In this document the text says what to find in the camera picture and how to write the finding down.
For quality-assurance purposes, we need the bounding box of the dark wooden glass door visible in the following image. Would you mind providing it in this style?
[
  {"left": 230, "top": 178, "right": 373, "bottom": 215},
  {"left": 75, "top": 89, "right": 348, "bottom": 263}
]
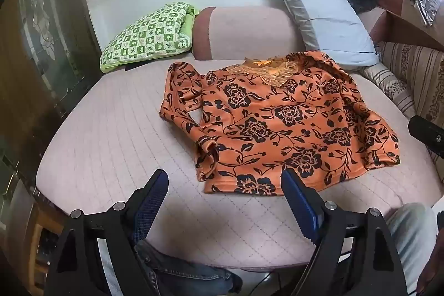
[{"left": 0, "top": 0, "right": 103, "bottom": 186}]

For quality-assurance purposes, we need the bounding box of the brown wooden frame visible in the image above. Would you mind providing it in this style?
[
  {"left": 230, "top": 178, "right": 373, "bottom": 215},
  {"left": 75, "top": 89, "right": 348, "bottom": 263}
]
[{"left": 27, "top": 202, "right": 72, "bottom": 286}]

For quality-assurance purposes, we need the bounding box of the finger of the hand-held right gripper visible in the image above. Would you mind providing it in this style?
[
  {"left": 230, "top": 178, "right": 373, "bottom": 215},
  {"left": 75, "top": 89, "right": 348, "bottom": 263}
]
[{"left": 408, "top": 115, "right": 444, "bottom": 158}]

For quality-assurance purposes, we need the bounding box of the crumpled silver cloth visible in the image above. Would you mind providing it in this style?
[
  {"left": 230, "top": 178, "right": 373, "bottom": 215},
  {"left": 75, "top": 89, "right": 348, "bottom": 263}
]
[{"left": 402, "top": 0, "right": 443, "bottom": 27}]

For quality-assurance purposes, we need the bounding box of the light blue grey pillow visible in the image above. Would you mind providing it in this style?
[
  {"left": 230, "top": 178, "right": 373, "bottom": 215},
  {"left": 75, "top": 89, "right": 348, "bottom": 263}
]
[{"left": 269, "top": 0, "right": 379, "bottom": 67}]

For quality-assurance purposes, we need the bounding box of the orange floral shirt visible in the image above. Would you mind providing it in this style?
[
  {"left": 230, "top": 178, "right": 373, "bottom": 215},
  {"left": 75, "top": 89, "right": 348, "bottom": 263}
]
[{"left": 159, "top": 51, "right": 401, "bottom": 196}]

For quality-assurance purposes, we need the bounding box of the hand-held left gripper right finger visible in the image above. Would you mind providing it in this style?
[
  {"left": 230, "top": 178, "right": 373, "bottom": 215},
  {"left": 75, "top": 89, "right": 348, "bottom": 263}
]
[{"left": 280, "top": 168, "right": 410, "bottom": 296}]

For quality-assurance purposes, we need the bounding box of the pink quilted bed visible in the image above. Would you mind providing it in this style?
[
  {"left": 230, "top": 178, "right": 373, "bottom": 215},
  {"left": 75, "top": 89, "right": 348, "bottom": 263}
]
[{"left": 36, "top": 53, "right": 444, "bottom": 269}]

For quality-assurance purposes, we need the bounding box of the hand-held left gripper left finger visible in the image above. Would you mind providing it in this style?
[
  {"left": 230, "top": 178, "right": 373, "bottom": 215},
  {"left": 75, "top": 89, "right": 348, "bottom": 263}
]
[{"left": 45, "top": 169, "right": 170, "bottom": 296}]

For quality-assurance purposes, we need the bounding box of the striped floral beige quilt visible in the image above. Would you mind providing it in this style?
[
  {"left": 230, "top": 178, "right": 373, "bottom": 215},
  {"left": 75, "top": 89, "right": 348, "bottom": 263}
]
[{"left": 357, "top": 41, "right": 444, "bottom": 158}]

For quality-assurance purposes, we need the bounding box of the black cable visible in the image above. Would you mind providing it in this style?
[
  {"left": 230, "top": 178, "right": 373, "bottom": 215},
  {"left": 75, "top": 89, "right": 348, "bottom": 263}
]
[{"left": 243, "top": 271, "right": 282, "bottom": 296}]

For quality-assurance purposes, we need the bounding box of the green checkered pillow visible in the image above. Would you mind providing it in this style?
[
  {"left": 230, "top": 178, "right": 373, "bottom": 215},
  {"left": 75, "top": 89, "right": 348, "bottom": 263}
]
[{"left": 100, "top": 2, "right": 201, "bottom": 73}]

